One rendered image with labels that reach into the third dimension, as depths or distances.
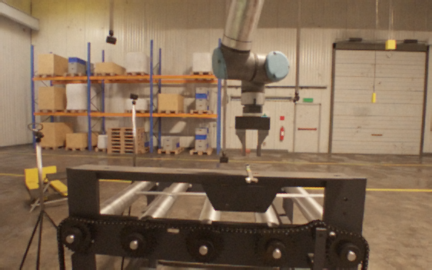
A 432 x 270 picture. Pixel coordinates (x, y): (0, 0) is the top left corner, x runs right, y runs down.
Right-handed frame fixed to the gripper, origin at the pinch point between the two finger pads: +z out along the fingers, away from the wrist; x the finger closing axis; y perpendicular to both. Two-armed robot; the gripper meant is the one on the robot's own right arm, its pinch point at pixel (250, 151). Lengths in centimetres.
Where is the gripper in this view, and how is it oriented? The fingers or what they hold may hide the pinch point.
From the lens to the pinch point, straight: 85.4
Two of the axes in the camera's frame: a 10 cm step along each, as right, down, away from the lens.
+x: -10.0, -0.2, 0.7
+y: 0.8, -0.7, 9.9
